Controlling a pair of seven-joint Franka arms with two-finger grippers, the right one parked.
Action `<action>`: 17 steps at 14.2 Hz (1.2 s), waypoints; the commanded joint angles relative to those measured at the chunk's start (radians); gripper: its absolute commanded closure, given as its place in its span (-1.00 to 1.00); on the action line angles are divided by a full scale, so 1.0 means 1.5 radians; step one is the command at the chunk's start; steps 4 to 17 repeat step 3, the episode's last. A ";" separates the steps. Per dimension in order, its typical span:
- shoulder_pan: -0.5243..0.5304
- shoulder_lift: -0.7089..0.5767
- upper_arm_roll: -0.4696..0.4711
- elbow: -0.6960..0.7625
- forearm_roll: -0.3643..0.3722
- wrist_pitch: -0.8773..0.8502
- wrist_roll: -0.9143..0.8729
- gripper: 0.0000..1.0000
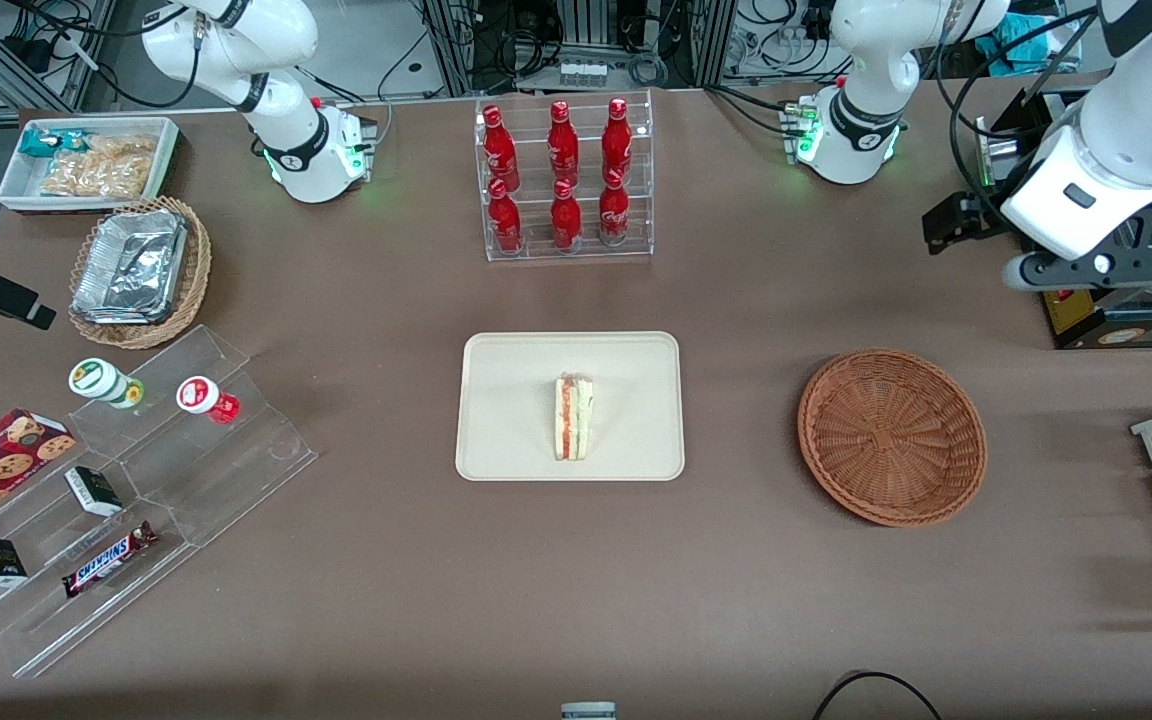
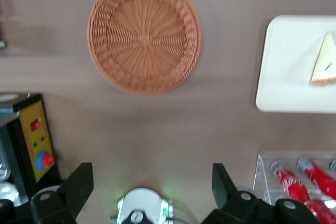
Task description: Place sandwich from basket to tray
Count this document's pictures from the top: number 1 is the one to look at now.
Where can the teal snack packet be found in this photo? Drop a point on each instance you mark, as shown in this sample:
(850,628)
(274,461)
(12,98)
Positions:
(41,142)

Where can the red label yogurt bottle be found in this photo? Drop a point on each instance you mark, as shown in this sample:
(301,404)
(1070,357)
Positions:
(204,397)

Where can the small brown wicker basket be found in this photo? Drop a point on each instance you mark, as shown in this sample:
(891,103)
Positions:
(198,270)

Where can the triangular sandwich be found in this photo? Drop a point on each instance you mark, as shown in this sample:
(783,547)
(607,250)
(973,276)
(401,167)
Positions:
(573,420)

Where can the large brown wicker basket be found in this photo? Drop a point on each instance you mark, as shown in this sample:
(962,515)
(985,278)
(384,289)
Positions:
(891,437)

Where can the red cola bottle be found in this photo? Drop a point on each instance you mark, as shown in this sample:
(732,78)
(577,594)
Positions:
(506,222)
(614,212)
(499,150)
(617,140)
(563,145)
(566,220)

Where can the clear acrylic stepped display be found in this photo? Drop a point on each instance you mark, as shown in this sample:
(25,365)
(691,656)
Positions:
(206,480)

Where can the stacked aluminium foil trays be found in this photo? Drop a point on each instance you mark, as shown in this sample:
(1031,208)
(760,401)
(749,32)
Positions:
(131,268)

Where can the green label yogurt bottle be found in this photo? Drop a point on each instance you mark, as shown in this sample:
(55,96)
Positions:
(101,381)

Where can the white rectangular bin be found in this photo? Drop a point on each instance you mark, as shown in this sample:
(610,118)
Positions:
(14,185)

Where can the beige plastic tray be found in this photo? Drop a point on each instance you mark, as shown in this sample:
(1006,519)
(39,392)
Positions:
(506,405)

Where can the small grey device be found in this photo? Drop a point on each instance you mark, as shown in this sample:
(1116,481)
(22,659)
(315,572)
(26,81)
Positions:
(588,711)

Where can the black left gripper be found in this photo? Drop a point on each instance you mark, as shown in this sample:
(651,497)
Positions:
(983,213)

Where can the white power strip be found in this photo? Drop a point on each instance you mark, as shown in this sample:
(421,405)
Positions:
(583,72)

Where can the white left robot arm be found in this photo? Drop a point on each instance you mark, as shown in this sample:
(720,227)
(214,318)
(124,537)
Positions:
(866,40)

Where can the clear bag of crackers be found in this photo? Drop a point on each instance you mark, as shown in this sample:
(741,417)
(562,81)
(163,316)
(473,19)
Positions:
(101,170)

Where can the teal cloth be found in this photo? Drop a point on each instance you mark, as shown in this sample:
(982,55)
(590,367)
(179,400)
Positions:
(1011,40)

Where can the clear acrylic bottle rack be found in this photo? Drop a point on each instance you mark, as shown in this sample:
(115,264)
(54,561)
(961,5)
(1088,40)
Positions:
(536,250)

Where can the Snickers chocolate bar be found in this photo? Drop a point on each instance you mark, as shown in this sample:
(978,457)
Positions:
(106,561)

